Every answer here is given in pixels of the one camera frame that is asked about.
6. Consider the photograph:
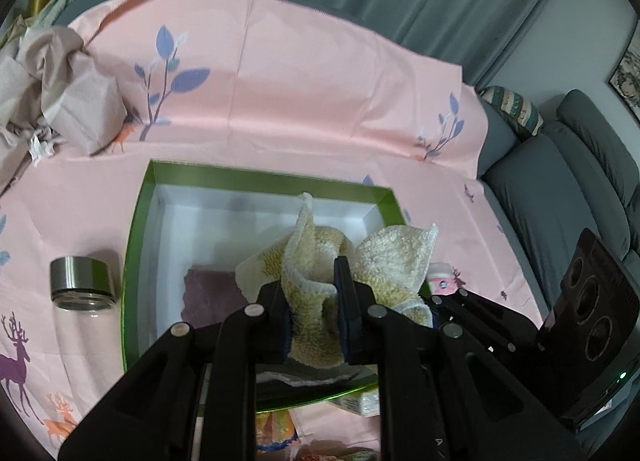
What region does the pink plastic cup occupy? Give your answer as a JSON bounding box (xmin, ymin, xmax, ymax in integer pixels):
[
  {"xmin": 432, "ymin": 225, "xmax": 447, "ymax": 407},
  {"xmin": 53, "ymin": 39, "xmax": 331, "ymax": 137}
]
[{"xmin": 427, "ymin": 262, "xmax": 468, "ymax": 297}]

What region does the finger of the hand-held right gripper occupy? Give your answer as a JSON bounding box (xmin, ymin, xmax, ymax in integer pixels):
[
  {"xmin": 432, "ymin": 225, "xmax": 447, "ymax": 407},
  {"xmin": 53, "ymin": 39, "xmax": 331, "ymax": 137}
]
[
  {"xmin": 452, "ymin": 288, "xmax": 543, "ymax": 342},
  {"xmin": 429, "ymin": 295, "xmax": 538, "ymax": 392}
]

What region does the white tissue packet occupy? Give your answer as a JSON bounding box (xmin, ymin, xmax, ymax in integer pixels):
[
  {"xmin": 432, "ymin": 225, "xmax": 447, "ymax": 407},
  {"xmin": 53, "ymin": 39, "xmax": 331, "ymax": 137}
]
[{"xmin": 327, "ymin": 388, "xmax": 383, "ymax": 417}]

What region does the green cardboard box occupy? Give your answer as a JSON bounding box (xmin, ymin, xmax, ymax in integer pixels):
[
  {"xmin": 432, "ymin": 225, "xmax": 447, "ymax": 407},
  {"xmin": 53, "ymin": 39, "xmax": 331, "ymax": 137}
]
[{"xmin": 121, "ymin": 159, "xmax": 408, "ymax": 412}]

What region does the glass jar with metal lid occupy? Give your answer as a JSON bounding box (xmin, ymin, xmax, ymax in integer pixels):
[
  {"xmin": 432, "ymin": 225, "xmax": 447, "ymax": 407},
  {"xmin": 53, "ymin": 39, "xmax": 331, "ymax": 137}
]
[{"xmin": 49, "ymin": 256, "xmax": 121, "ymax": 316}]

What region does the crumpled beige cloth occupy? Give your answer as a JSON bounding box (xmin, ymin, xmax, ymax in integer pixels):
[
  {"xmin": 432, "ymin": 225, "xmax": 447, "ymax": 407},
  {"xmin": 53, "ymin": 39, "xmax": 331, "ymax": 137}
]
[{"xmin": 0, "ymin": 26, "xmax": 128, "ymax": 192}]

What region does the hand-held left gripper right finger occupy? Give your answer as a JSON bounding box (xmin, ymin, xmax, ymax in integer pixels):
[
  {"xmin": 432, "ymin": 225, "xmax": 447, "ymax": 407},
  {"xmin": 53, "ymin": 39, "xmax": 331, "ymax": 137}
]
[{"xmin": 334, "ymin": 256, "xmax": 586, "ymax": 461}]

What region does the orange packet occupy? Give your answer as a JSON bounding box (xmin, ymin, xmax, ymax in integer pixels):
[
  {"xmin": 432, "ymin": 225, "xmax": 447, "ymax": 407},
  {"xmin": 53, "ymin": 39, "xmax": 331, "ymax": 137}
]
[{"xmin": 255, "ymin": 408, "xmax": 301, "ymax": 452}]

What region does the patterned cushion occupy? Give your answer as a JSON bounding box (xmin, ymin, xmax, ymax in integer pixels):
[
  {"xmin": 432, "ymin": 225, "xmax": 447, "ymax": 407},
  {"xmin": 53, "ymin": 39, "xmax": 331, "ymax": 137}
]
[{"xmin": 479, "ymin": 86, "xmax": 545, "ymax": 142}]

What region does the pink printed blanket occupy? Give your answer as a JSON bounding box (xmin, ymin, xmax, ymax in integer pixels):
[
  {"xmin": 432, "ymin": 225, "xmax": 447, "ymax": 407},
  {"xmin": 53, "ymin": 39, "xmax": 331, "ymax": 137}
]
[{"xmin": 0, "ymin": 0, "xmax": 546, "ymax": 461}]

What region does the framed wall picture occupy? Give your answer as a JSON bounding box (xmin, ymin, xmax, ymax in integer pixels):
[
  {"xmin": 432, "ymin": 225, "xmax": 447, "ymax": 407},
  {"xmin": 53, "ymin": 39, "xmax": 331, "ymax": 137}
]
[{"xmin": 607, "ymin": 33, "xmax": 640, "ymax": 122}]

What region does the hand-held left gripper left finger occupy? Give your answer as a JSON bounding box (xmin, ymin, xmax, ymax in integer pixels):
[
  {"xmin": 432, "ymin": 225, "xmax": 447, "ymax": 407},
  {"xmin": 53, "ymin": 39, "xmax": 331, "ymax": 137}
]
[{"xmin": 57, "ymin": 283, "xmax": 293, "ymax": 461}]

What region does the dark purple cloth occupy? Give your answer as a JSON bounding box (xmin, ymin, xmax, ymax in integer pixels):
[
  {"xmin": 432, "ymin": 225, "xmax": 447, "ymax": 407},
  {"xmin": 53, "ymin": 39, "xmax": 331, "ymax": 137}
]
[{"xmin": 180, "ymin": 268, "xmax": 251, "ymax": 329}]

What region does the cream fluffy towel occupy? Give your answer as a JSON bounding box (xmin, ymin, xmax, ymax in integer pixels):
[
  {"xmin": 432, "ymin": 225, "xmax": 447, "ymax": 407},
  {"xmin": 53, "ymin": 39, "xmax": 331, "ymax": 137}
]
[{"xmin": 235, "ymin": 193, "xmax": 441, "ymax": 369}]

